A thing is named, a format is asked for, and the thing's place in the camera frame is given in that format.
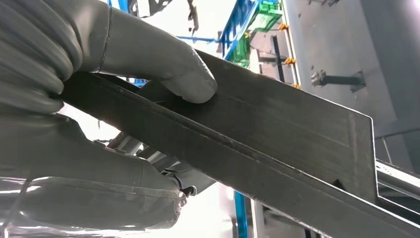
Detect grey metal wall bracket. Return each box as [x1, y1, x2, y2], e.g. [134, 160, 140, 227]
[311, 69, 367, 93]

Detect blue rack with green bins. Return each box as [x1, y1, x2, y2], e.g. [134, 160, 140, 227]
[175, 0, 263, 61]

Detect silver metal rail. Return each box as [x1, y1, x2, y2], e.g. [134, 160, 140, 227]
[375, 159, 420, 202]

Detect green plastic bin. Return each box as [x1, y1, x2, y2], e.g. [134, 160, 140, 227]
[228, 31, 252, 68]
[256, 0, 283, 33]

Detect blue metal post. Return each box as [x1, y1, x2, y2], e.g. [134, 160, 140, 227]
[233, 191, 249, 238]

